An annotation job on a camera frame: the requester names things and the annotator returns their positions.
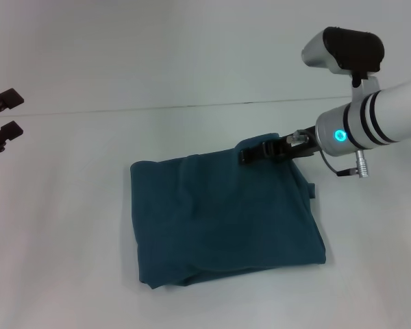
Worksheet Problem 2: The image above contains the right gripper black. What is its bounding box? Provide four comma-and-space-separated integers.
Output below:
238, 125, 321, 167

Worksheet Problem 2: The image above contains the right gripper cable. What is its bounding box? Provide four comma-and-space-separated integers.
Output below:
318, 149, 371, 179

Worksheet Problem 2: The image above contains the clear network plug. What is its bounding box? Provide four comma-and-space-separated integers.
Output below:
286, 132, 311, 147

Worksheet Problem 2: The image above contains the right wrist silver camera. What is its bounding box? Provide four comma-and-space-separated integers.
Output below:
300, 25, 386, 100

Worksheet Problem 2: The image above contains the teal T-shirt with FREE print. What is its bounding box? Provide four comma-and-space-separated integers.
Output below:
128, 131, 328, 291

